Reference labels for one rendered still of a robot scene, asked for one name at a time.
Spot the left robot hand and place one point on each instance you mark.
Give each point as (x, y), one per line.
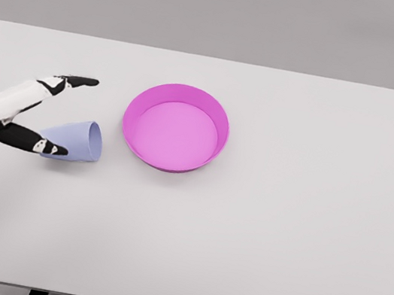
(10, 101)

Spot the lavender cup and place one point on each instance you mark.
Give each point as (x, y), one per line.
(76, 139)

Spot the pink round plate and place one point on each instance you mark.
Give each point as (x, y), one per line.
(175, 128)

